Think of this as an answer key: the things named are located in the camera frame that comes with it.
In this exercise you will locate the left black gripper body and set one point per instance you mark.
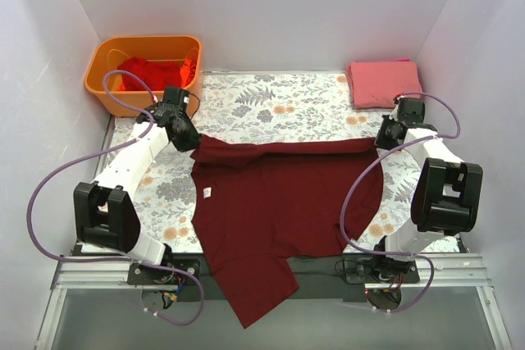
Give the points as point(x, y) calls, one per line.
point(187, 138)

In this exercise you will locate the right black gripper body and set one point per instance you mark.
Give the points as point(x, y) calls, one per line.
point(383, 139)

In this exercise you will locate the dark red t shirt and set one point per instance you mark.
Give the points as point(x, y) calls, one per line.
point(257, 205)

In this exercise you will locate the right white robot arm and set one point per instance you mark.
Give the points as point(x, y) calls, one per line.
point(446, 198)

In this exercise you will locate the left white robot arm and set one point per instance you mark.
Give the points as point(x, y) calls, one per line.
point(105, 215)

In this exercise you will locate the bright red t shirt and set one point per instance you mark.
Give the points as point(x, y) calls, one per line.
point(156, 74)

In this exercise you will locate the orange t shirt in bin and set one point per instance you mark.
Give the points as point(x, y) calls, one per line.
point(188, 70)

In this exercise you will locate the folded pink t shirt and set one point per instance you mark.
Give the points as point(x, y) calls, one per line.
point(374, 84)

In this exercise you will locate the floral patterned table mat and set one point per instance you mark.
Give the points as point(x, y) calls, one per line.
point(265, 109)

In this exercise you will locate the orange plastic bin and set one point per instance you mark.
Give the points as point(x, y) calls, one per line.
point(159, 48)

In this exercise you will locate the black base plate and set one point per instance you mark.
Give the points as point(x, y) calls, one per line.
point(351, 277)

